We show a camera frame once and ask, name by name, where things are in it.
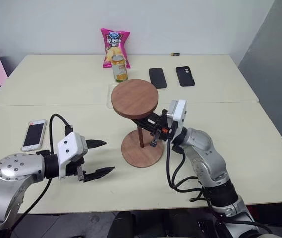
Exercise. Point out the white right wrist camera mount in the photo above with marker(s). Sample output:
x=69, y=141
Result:
x=179, y=111

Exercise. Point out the round wooden base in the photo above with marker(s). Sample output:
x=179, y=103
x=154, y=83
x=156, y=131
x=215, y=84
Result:
x=140, y=158

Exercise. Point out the white smartphone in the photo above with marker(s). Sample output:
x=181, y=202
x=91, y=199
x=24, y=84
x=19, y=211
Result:
x=34, y=135

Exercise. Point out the pink chips bag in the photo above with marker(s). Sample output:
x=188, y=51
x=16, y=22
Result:
x=116, y=44

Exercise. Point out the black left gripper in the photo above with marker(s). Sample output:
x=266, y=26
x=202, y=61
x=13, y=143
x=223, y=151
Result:
x=72, y=169

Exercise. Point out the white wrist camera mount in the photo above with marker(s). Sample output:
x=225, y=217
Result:
x=69, y=146
x=179, y=111

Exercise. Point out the wooden pole with round top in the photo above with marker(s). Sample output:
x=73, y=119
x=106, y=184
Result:
x=133, y=96

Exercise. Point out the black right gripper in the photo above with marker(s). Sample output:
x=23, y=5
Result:
x=161, y=125

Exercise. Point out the yellow green tin can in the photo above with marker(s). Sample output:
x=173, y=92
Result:
x=119, y=70

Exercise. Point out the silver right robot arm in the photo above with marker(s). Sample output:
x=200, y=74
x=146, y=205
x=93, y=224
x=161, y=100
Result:
x=205, y=153

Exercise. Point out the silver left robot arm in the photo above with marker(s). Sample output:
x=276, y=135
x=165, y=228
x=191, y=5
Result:
x=14, y=168

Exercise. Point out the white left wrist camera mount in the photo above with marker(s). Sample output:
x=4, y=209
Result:
x=69, y=146

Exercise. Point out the black smartphone with camera holes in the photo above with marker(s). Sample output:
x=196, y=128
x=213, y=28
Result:
x=185, y=77

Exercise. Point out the plain black smartphone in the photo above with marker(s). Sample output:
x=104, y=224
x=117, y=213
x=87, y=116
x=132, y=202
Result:
x=157, y=78

